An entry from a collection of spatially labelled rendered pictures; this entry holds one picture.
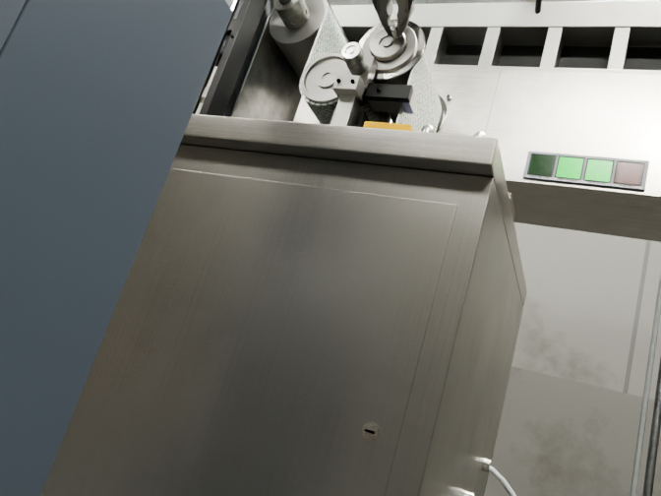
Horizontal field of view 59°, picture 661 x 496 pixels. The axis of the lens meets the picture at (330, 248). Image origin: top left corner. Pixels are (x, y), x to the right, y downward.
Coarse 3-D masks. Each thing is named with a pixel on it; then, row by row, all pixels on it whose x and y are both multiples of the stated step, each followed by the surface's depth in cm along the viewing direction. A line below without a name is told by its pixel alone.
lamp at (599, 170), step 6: (588, 162) 131; (594, 162) 130; (600, 162) 130; (606, 162) 129; (612, 162) 129; (588, 168) 130; (594, 168) 130; (600, 168) 129; (606, 168) 129; (588, 174) 130; (594, 174) 129; (600, 174) 129; (606, 174) 128; (600, 180) 128; (606, 180) 128
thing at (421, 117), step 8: (408, 80) 117; (416, 80) 120; (416, 88) 120; (416, 96) 121; (416, 104) 122; (424, 104) 127; (400, 112) 115; (416, 112) 123; (424, 112) 127; (400, 120) 115; (408, 120) 119; (416, 120) 124; (424, 120) 128; (432, 120) 134; (416, 128) 124
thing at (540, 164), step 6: (534, 156) 135; (540, 156) 135; (546, 156) 134; (552, 156) 134; (534, 162) 135; (540, 162) 134; (546, 162) 134; (552, 162) 134; (534, 168) 134; (540, 168) 134; (546, 168) 134; (552, 168) 133; (540, 174) 133; (546, 174) 133
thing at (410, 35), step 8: (392, 24) 121; (376, 32) 122; (408, 32) 119; (368, 40) 122; (408, 40) 119; (416, 40) 118; (368, 48) 121; (408, 48) 118; (400, 56) 118; (408, 56) 117; (384, 64) 119; (392, 64) 118; (400, 64) 117; (408, 72) 120; (376, 80) 124; (384, 80) 122; (392, 80) 121; (400, 80) 121; (392, 112) 134; (392, 120) 139
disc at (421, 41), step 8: (408, 24) 121; (368, 32) 124; (416, 32) 119; (360, 40) 124; (424, 40) 118; (416, 48) 118; (424, 48) 118; (416, 56) 117; (408, 64) 117; (376, 72) 120; (384, 72) 119; (392, 72) 118; (400, 72) 117
